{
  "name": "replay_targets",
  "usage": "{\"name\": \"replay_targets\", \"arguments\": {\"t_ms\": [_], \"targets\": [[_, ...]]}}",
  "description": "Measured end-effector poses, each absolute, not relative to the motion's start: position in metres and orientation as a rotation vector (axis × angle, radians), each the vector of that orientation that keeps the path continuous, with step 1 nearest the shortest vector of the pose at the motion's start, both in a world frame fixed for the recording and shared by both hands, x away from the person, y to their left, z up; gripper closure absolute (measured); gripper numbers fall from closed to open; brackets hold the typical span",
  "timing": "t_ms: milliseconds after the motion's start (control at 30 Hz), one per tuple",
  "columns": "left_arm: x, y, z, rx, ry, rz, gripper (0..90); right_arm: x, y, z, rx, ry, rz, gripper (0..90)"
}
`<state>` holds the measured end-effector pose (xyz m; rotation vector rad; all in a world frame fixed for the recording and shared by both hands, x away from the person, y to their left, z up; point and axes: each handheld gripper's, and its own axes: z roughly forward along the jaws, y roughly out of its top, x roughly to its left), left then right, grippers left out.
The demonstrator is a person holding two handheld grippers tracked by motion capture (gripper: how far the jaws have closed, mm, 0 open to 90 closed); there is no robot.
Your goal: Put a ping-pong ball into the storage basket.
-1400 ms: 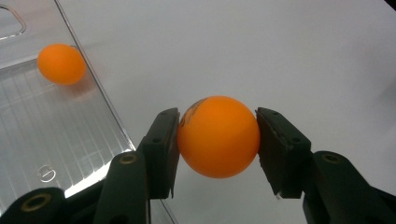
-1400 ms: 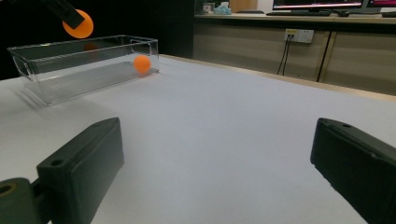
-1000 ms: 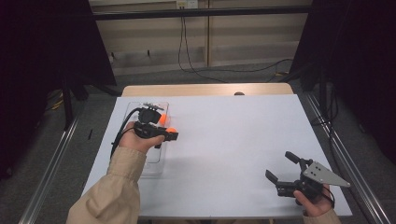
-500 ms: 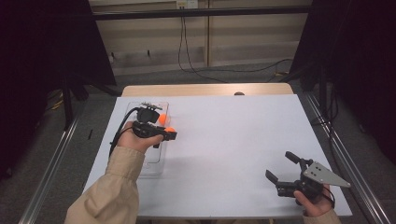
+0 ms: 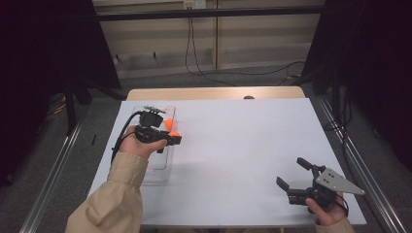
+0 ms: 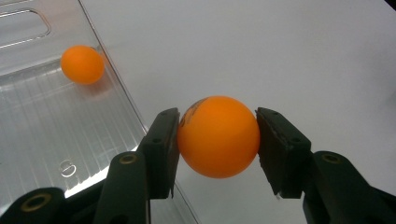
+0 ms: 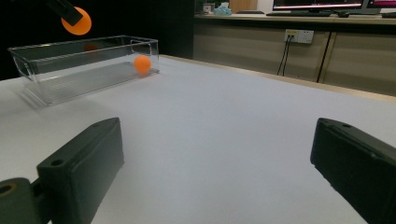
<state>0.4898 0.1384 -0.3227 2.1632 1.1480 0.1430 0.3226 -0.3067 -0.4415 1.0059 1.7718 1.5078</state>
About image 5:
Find black hanging wall cable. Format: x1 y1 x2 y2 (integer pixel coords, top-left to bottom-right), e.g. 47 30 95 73
185 17 239 87

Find black bundled floor cables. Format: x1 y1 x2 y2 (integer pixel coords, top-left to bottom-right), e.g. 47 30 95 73
323 85 355 134

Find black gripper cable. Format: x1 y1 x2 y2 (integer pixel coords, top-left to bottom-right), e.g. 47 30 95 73
110 110 144 163
335 192 350 217

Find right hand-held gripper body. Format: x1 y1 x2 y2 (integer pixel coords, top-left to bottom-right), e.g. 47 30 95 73
286 164 366 211

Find yellow floor cable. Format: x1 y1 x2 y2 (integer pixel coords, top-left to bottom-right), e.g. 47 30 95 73
48 92 68 117

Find person's left hand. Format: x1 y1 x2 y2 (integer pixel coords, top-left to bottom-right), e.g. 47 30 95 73
119 125 168 160

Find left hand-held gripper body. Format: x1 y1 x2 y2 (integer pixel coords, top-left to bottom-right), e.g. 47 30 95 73
133 105 167 155

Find white wall power outlet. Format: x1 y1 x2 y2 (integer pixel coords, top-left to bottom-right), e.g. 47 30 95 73
183 0 207 10

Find black curtain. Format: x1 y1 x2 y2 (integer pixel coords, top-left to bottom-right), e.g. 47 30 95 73
300 0 412 173
0 0 122 188

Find black metal stand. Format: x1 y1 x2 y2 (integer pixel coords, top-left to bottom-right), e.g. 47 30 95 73
62 77 128 137

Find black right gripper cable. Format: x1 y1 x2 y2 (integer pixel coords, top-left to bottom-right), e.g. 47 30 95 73
335 192 350 217

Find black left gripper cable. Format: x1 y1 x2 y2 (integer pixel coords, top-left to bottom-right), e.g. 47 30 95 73
110 110 144 163

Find person's right hand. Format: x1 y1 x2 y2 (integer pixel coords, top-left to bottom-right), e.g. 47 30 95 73
304 192 350 227

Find clear plastic tray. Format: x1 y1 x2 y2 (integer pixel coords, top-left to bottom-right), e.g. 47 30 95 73
127 105 179 186

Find silver metal floor rail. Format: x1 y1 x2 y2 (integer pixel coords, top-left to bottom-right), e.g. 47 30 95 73
18 108 87 233
315 95 410 233

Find black horizontal metal bar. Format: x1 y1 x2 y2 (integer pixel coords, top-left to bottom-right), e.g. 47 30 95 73
96 5 326 22

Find black floor cable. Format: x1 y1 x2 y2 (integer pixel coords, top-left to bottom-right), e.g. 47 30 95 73
193 60 306 78

